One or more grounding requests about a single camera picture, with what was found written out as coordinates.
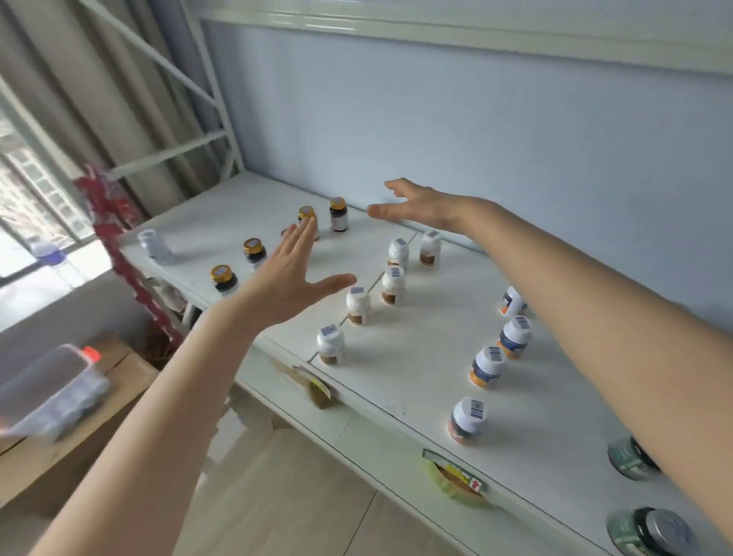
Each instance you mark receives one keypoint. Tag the closed brown cardboard box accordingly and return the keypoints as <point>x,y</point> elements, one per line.
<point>57,464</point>

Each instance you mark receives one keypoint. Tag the person's right hand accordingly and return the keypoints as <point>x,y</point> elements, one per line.
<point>435,209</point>

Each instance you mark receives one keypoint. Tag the bunch of red snack strips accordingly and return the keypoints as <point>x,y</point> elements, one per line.
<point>114,240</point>

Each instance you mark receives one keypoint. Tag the white bottle blue label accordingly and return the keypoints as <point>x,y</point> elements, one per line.
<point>154,246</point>
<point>515,335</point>
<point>488,366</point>
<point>512,300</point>

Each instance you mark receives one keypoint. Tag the clear water bottle blue label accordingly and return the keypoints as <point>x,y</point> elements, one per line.
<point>48,255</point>

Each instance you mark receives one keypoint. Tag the person's right forearm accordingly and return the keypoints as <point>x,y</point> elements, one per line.
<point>618,332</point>

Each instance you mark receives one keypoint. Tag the person's left hand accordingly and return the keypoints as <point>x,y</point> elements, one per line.
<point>280,286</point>

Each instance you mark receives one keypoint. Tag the person's left forearm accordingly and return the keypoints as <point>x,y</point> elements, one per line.
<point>149,441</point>

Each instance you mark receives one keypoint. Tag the white metal shelf rack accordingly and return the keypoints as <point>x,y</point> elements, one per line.
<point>412,366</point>

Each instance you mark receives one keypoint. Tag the window with metal bars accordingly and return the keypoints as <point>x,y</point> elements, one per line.
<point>28,200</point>

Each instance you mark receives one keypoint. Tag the clear bin orange handles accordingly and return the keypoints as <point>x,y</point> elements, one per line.
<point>46,389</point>

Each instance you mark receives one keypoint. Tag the white orange bottle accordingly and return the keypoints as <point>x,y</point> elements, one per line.
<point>468,420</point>

